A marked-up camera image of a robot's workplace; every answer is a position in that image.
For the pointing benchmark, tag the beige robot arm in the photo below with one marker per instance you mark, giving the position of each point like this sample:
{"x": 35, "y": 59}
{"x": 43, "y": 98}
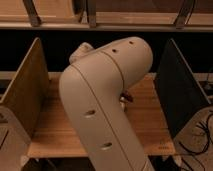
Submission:
{"x": 90, "y": 89}

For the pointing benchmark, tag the right dark side panel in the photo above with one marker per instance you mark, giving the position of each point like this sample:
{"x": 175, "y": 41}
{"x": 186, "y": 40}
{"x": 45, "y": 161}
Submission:
{"x": 180, "y": 94}

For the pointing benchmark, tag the left wooden side panel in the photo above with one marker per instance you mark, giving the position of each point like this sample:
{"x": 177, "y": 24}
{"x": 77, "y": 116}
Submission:
{"x": 22, "y": 101}

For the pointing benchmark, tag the wooden upper shelf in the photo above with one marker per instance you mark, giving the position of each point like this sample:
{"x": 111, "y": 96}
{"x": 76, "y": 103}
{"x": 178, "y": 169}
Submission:
{"x": 120, "y": 15}

